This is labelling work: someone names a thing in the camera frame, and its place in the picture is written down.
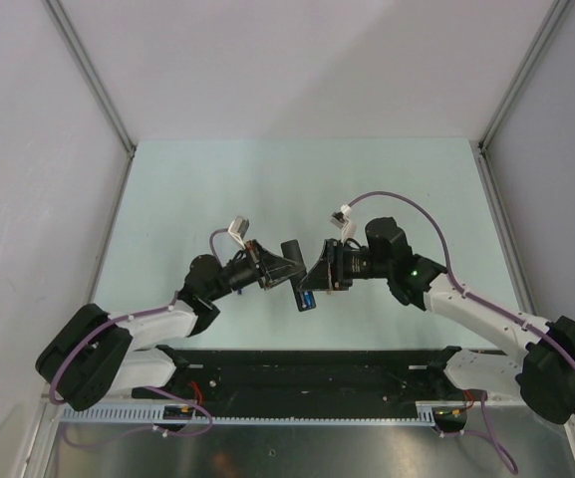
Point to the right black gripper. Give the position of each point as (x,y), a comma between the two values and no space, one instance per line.
(318,278)

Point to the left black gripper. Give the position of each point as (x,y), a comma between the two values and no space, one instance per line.
(264,275)

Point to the light blue battery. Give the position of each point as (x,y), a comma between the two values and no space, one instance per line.
(309,300)

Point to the black remote control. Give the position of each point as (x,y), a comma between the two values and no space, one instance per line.
(291,250)

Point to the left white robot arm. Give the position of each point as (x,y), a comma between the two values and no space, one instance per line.
(96,353)

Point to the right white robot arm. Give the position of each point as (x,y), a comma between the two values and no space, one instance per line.
(536,362)

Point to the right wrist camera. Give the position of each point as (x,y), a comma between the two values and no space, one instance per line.
(342,220)

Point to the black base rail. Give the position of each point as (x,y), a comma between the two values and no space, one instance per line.
(313,384)

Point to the right aluminium frame post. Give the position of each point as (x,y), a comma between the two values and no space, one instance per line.
(541,42)

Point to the aluminium frame post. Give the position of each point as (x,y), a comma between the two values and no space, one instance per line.
(541,42)
(81,57)

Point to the left aluminium frame post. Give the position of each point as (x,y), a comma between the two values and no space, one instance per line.
(81,57)

